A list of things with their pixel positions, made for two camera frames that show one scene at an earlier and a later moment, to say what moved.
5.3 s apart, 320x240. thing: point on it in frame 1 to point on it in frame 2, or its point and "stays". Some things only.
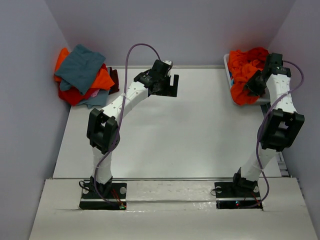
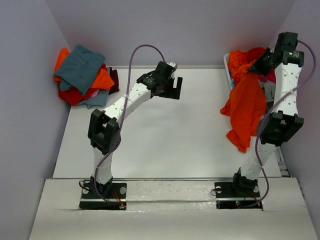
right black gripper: [251, 86] to [257, 67]
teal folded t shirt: [80, 70] stays
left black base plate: [103, 195] stays
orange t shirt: [242, 70] to [246, 107]
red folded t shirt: [74, 96] stays
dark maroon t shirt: [113, 74] stays
